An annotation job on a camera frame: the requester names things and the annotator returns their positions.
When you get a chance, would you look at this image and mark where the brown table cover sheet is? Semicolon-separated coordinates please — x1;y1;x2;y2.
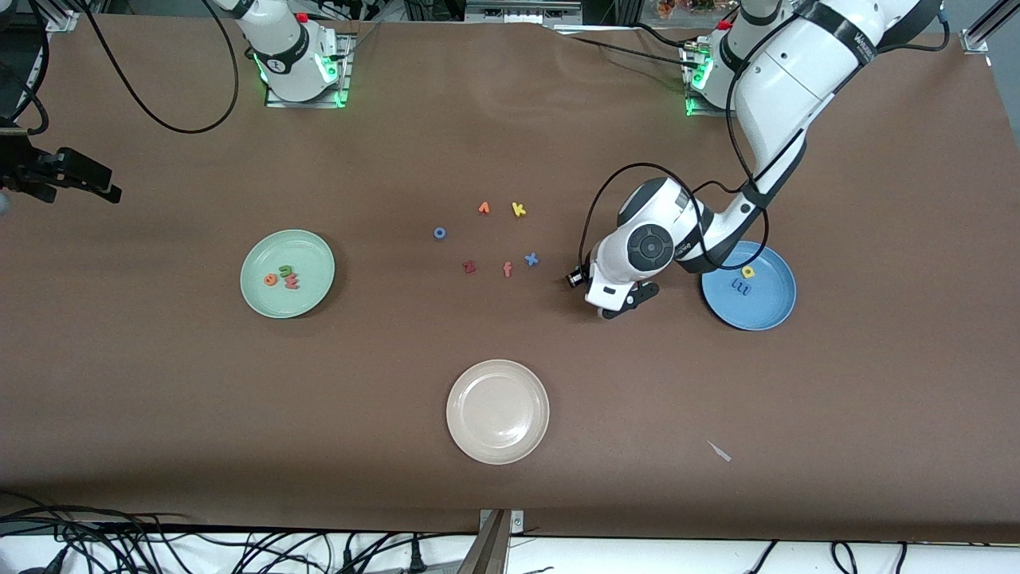
0;14;1020;543

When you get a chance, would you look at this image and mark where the grey metal post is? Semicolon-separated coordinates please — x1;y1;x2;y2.
456;510;511;574

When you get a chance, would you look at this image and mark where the silver bracket plate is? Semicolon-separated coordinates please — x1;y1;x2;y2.
478;509;525;535

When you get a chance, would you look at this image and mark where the beige plate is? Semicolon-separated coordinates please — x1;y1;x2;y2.
446;360;551;466

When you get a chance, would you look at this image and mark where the aluminium frame profile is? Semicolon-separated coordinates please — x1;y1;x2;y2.
465;0;584;25

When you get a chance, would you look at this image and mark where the black table cable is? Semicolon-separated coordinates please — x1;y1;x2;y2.
550;26;702;69
628;21;700;50

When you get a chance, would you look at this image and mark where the green plate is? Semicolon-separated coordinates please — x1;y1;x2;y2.
240;230;336;320

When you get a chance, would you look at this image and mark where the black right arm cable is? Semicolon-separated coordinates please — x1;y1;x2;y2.
0;0;241;136

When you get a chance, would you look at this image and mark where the blue plate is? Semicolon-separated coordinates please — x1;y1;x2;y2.
701;241;798;332

